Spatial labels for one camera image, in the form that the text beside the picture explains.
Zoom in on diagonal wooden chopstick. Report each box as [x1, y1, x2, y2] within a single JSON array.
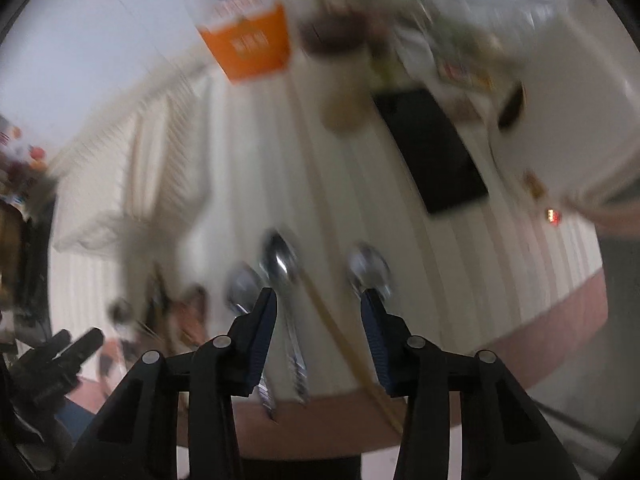
[[299, 270, 404, 436]]

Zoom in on blue cabinet doors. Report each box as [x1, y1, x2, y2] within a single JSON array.
[[55, 399, 94, 444]]

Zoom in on leftmost steel spoon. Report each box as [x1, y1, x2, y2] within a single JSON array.
[[106, 298, 136, 330]]

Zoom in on steel spoon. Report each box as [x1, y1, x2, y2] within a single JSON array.
[[224, 262, 277, 422], [260, 229, 310, 404], [346, 242, 393, 300], [106, 298, 136, 330]]

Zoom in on stainless steel stock pot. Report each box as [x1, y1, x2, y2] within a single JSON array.
[[0, 202, 28, 310]]

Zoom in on rightmost steel spoon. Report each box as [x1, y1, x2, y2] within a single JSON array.
[[346, 242, 393, 300]]

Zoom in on clear plastic basket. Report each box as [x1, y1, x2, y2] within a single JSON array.
[[52, 67, 213, 258]]

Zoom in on black smartphone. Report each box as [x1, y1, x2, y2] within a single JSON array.
[[373, 88, 488, 214]]

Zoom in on cat print striped mat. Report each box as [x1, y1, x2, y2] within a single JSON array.
[[49, 58, 608, 460]]

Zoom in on pink cream rice cooker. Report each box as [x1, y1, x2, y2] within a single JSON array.
[[489, 4, 639, 238]]

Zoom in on clear plastic bags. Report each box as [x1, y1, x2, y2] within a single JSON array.
[[406, 0, 567, 93]]

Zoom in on orange white carton box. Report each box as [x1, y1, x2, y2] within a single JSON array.
[[183, 0, 291, 82]]

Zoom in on beige brown tumbler cup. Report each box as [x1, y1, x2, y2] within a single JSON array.
[[298, 0, 394, 134]]

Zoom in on fruit wall stickers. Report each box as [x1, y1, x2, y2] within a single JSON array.
[[1, 117, 48, 178]]

